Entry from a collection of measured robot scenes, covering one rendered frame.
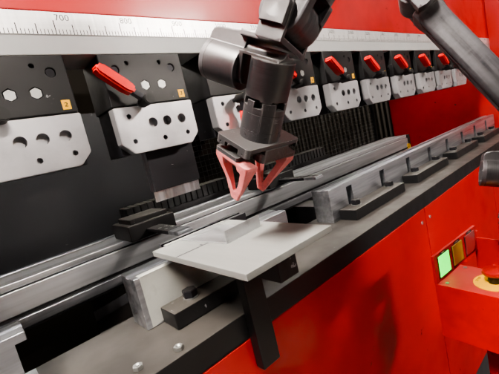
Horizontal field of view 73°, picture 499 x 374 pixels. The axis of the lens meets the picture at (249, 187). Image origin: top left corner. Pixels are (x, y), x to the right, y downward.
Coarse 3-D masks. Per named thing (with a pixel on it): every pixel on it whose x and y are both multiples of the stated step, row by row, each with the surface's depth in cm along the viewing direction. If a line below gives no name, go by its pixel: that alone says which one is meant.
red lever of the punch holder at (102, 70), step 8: (96, 64) 50; (96, 72) 51; (104, 72) 50; (112, 72) 51; (104, 80) 52; (112, 80) 51; (120, 80) 52; (128, 80) 53; (120, 88) 53; (128, 88) 53; (136, 96) 55; (144, 96) 54; (152, 96) 55; (144, 104) 55
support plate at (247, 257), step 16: (224, 224) 69; (272, 224) 60; (288, 224) 58; (304, 224) 56; (240, 240) 55; (256, 240) 53; (272, 240) 51; (288, 240) 50; (304, 240) 48; (160, 256) 59; (176, 256) 55; (192, 256) 53; (208, 256) 51; (224, 256) 49; (240, 256) 48; (256, 256) 46; (272, 256) 45; (288, 256) 46; (224, 272) 44; (240, 272) 42; (256, 272) 42
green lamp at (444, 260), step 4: (444, 252) 71; (448, 252) 72; (440, 256) 70; (444, 256) 71; (448, 256) 72; (440, 260) 70; (444, 260) 71; (448, 260) 72; (440, 264) 70; (444, 264) 71; (448, 264) 72; (440, 268) 70; (444, 268) 71; (448, 268) 72; (440, 272) 70; (444, 272) 71
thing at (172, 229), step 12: (132, 216) 84; (144, 216) 81; (156, 216) 83; (168, 216) 84; (120, 228) 81; (132, 228) 78; (144, 228) 80; (156, 228) 78; (168, 228) 75; (180, 228) 72; (132, 240) 78
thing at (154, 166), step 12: (144, 156) 62; (156, 156) 63; (168, 156) 64; (180, 156) 66; (192, 156) 68; (156, 168) 63; (168, 168) 64; (180, 168) 66; (192, 168) 68; (156, 180) 63; (168, 180) 64; (180, 180) 66; (192, 180) 68; (156, 192) 64; (168, 192) 65; (180, 192) 67
